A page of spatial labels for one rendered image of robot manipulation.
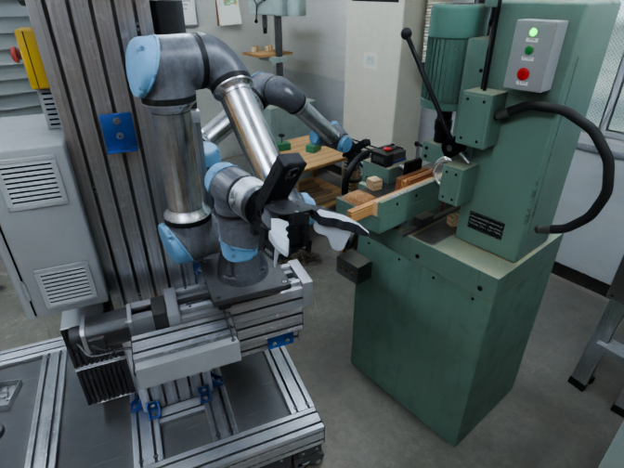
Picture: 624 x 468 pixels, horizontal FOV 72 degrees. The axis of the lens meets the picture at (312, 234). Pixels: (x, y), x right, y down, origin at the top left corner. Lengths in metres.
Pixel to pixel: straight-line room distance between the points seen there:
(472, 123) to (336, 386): 1.27
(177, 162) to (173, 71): 0.20
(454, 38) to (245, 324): 1.06
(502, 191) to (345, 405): 1.10
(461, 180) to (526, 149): 0.19
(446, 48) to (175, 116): 0.86
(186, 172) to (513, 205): 0.93
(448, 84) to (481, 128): 0.25
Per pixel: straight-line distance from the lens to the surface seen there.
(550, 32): 1.24
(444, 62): 1.50
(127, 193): 1.27
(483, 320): 1.50
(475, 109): 1.32
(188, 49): 1.00
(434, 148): 1.61
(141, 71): 0.96
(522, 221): 1.42
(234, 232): 0.85
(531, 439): 2.07
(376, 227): 1.44
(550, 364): 2.41
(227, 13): 4.39
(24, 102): 3.97
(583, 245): 2.92
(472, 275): 1.44
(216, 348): 1.19
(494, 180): 1.42
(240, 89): 1.00
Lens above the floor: 1.55
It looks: 30 degrees down
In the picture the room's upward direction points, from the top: straight up
